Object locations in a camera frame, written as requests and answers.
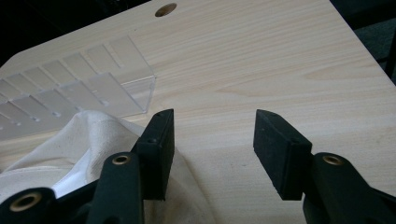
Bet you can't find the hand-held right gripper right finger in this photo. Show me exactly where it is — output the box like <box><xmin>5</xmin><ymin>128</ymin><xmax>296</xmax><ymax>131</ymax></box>
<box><xmin>253</xmin><ymin>108</ymin><xmax>314</xmax><ymax>201</ymax></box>

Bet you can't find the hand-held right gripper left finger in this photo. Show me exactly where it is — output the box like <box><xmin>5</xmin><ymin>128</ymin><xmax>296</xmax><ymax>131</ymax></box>
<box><xmin>135</xmin><ymin>108</ymin><xmax>176</xmax><ymax>202</ymax></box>

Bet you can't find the white cloth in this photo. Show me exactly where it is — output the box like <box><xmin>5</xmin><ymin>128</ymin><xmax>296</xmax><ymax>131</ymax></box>
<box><xmin>0</xmin><ymin>109</ymin><xmax>217</xmax><ymax>224</ymax></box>

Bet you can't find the clear acrylic slotted rack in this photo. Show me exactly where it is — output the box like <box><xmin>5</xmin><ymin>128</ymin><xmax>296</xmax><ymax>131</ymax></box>
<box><xmin>0</xmin><ymin>35</ymin><xmax>157</xmax><ymax>142</ymax></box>

